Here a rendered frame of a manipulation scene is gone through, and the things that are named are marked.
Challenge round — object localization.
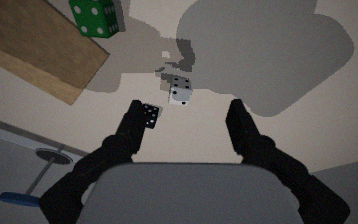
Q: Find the brown mat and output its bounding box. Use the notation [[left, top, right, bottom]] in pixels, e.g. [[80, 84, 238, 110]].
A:
[[0, 0, 110, 106]]

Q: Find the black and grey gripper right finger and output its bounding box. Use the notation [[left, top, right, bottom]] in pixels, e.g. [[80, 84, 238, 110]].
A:
[[225, 99, 350, 224]]

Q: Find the white die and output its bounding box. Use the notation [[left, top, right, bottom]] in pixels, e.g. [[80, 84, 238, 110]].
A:
[[168, 77, 192, 106]]

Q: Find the green die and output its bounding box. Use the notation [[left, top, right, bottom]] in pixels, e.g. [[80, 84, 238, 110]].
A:
[[68, 0, 119, 39]]

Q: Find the black die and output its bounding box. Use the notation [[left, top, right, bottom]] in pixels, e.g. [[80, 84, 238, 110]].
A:
[[143, 104, 159, 129]]

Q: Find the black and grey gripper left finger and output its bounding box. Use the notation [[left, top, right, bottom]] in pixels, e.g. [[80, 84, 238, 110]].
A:
[[38, 100, 147, 224]]

